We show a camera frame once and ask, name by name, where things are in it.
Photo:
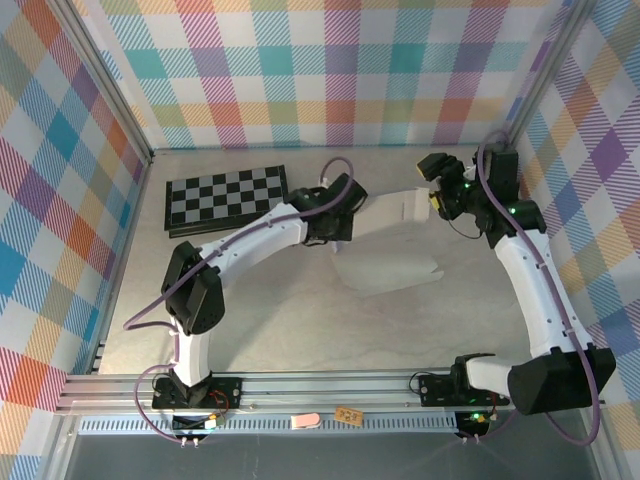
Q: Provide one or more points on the white paper box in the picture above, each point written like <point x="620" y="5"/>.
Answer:
<point x="395" y="210"/>

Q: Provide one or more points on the small wooden tag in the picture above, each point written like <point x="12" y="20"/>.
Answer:
<point x="347" y="415"/>

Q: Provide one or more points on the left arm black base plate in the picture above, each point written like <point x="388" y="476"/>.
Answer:
<point x="230" y="385"/>

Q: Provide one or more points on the aluminium corner post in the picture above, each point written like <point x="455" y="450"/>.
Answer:
<point x="545" y="75"/>
<point x="106" y="80"/>

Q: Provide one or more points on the aluminium frame rail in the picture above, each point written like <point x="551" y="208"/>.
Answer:
<point x="325" y="390"/>

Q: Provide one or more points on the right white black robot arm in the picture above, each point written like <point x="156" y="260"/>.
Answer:
<point x="535" y="280"/>

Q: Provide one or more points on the right black connector board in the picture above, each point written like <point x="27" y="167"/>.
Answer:
<point x="467" y="424"/>

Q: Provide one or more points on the left black connector board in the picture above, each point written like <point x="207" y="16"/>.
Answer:
<point x="192" y="424"/>

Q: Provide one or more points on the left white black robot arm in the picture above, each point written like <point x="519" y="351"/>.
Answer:
<point x="260" y="235"/>

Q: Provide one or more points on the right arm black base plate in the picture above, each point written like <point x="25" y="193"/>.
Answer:
<point x="435" y="390"/>

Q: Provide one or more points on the pink white eraser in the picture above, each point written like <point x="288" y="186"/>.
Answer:
<point x="305" y="421"/>

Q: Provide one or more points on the black grey chessboard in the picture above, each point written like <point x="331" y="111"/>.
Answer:
<point x="220" y="195"/>

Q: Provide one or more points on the black connector board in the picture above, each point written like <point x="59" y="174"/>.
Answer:
<point x="467" y="424"/>
<point x="192" y="424"/>

